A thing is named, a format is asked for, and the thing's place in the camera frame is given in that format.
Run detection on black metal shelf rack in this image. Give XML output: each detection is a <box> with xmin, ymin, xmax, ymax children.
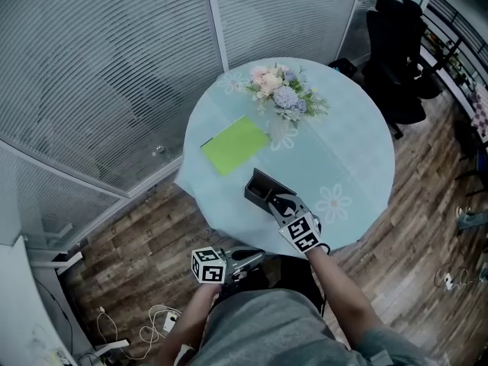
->
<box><xmin>419</xmin><ymin>0</ymin><xmax>488</xmax><ymax>144</ymax></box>

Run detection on person's left forearm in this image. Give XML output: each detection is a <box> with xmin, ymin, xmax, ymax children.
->
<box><xmin>156</xmin><ymin>281</ymin><xmax>223</xmax><ymax>366</ymax></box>

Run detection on light blue floral tablecloth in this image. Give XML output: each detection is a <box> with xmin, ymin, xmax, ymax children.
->
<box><xmin>174</xmin><ymin>56</ymin><xmax>395</xmax><ymax>258</ymax></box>

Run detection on pastel flower bouquet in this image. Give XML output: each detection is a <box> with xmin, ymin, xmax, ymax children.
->
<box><xmin>243</xmin><ymin>63</ymin><xmax>331</xmax><ymax>124</ymax></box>

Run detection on black chair frame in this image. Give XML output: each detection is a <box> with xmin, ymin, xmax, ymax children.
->
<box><xmin>453</xmin><ymin>119</ymin><xmax>488</xmax><ymax>198</ymax></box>

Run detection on white desk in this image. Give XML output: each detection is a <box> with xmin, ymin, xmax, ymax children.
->
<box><xmin>0</xmin><ymin>234</ymin><xmax>96</xmax><ymax>366</ymax></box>

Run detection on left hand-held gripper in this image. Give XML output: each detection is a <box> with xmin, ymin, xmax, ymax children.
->
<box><xmin>191</xmin><ymin>246</ymin><xmax>267</xmax><ymax>285</ymax></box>

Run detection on white power adapter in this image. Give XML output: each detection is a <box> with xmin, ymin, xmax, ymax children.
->
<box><xmin>162</xmin><ymin>312</ymin><xmax>179</xmax><ymax>334</ymax></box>

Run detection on green notebook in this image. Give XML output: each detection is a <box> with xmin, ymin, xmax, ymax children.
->
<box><xmin>200</xmin><ymin>114</ymin><xmax>272</xmax><ymax>178</ymax></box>

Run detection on person's grey shirt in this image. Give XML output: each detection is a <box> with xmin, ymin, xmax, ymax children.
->
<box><xmin>181</xmin><ymin>287</ymin><xmax>453</xmax><ymax>366</ymax></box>

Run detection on checkered cloth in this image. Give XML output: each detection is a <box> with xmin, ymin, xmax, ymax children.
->
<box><xmin>470</xmin><ymin>88</ymin><xmax>488</xmax><ymax>141</ymax></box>

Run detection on white plug with cable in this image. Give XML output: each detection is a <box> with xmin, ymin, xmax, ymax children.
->
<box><xmin>433</xmin><ymin>260</ymin><xmax>482</xmax><ymax>293</ymax></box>

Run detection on clear glass vase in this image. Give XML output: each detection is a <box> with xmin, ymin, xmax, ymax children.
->
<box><xmin>267</xmin><ymin>117</ymin><xmax>300</xmax><ymax>144</ymax></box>

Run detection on white cable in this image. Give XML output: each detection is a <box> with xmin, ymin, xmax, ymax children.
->
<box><xmin>95</xmin><ymin>304</ymin><xmax>183</xmax><ymax>361</ymax></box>

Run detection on person's dark trousers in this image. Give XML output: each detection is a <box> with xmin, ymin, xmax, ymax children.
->
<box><xmin>228</xmin><ymin>253</ymin><xmax>326</xmax><ymax>316</ymax></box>

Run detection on person's right forearm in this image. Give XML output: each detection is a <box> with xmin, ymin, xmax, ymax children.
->
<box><xmin>304</xmin><ymin>247</ymin><xmax>384</xmax><ymax>345</ymax></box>

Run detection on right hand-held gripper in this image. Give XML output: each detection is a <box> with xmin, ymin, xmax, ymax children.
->
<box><xmin>268</xmin><ymin>192</ymin><xmax>322</xmax><ymax>255</ymax></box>

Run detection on black bag with teal trim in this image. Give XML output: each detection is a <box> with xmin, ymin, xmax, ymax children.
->
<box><xmin>327</xmin><ymin>58</ymin><xmax>358</xmax><ymax>79</ymax></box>

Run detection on black office chair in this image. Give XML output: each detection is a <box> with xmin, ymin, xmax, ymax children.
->
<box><xmin>361</xmin><ymin>0</ymin><xmax>444</xmax><ymax>141</ymax></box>

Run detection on white power strip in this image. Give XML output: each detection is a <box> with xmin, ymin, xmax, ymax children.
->
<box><xmin>92</xmin><ymin>339</ymin><xmax>131</xmax><ymax>358</ymax></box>

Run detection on black container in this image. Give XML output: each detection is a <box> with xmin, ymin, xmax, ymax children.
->
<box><xmin>243</xmin><ymin>168</ymin><xmax>298</xmax><ymax>216</ymax></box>

